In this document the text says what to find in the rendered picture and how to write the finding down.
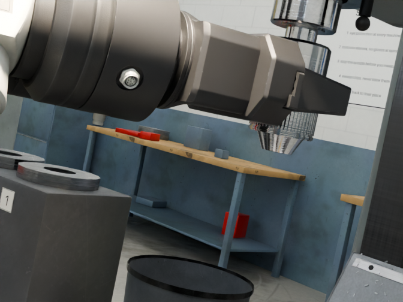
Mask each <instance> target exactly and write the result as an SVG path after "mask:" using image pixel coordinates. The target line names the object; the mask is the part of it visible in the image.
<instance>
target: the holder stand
mask: <svg viewBox="0 0 403 302"><path fill-rule="evenodd" d="M99 184H100V177H99V176H97V175H94V174H92V173H88V172H85V171H82V170H77V169H73V168H68V167H63V166H58V165H52V164H45V160H44V158H41V157H39V156H35V155H31V154H28V153H23V152H18V151H15V150H8V149H2V148H0V302H112V297H113V291H114V287H115V282H116V276H117V272H118V267H119V261H120V257H121V252H122V246H123V242H124V237H125V231H126V227H127V221H128V215H129V212H130V206H131V200H132V199H131V197H130V196H129V195H125V194H122V193H120V192H116V191H113V190H111V189H107V188H104V187H102V186H99Z"/></svg>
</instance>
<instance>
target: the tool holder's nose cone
mask: <svg viewBox="0 0 403 302"><path fill-rule="evenodd" d="M257 134H258V138H259V141H260V145H261V148H262V149H265V150H269V151H272V152H277V153H283V154H288V155H292V154H293V152H294V151H295V150H296V149H297V147H298V146H299V145H300V143H301V142H302V141H303V140H300V139H296V138H290V137H285V136H281V135H276V134H270V133H266V132H261V131H257Z"/></svg>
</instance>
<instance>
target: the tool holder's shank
mask: <svg viewBox="0 0 403 302"><path fill-rule="evenodd" d="M281 26H282V27H283V28H286V30H285V35H284V36H285V37H290V38H297V39H301V40H307V41H312V42H315V43H316V42H317V36H318V35H321V34H324V30H322V29H319V28H316V27H313V26H308V25H303V24H298V23H281Z"/></svg>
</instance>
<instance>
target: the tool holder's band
mask: <svg viewBox="0 0 403 302"><path fill-rule="evenodd" d="M281 38H285V39H288V40H292V41H295V42H297V43H298V45H299V48H300V51H301V54H302V55H307V56H312V57H315V58H319V59H322V60H325V61H328V62H330V57H331V53H332V51H331V50H330V48H328V47H327V46H324V45H322V44H319V43H315V42H312V41H307V40H301V39H297V38H290V37H281Z"/></svg>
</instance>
